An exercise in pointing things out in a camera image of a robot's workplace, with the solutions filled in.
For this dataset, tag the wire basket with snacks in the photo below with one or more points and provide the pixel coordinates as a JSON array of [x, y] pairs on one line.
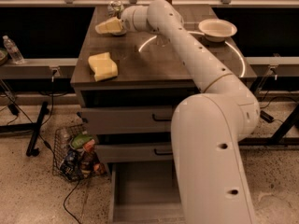
[[74, 156]]

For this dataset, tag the black table leg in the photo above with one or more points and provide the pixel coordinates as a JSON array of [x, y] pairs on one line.
[[34, 127], [279, 137]]

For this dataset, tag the black table leg right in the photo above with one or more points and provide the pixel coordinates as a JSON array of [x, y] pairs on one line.
[[279, 137]]

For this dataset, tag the grey drawer cabinet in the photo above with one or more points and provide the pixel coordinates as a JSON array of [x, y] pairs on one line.
[[150, 73]]

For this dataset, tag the black power adapter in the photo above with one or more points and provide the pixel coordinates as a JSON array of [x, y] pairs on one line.
[[266, 117]]

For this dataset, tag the green white 7up can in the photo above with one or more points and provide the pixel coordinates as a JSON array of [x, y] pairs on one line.
[[115, 8]]

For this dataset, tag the black table leg left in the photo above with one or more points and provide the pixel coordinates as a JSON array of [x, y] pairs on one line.
[[34, 127]]

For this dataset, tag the middle grey drawer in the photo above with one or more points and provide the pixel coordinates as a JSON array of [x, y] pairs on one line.
[[134, 152]]

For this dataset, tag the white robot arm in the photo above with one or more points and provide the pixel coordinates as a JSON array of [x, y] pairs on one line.
[[207, 127]]

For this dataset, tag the white bowl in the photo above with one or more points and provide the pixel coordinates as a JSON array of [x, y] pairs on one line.
[[216, 30]]

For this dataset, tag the yellow sponge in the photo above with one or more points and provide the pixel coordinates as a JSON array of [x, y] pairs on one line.
[[103, 66]]

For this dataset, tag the clear plastic water bottle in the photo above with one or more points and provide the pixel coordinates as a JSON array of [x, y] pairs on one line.
[[13, 50]]

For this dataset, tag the bottom open grey drawer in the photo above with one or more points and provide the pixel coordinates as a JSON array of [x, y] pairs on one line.
[[144, 192]]

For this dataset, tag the top grey drawer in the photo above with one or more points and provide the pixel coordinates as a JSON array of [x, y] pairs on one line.
[[127, 119]]

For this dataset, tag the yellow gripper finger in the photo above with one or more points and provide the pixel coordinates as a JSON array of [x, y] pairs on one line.
[[111, 26]]

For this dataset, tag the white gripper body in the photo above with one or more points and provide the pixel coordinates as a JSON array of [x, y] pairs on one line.
[[127, 20]]

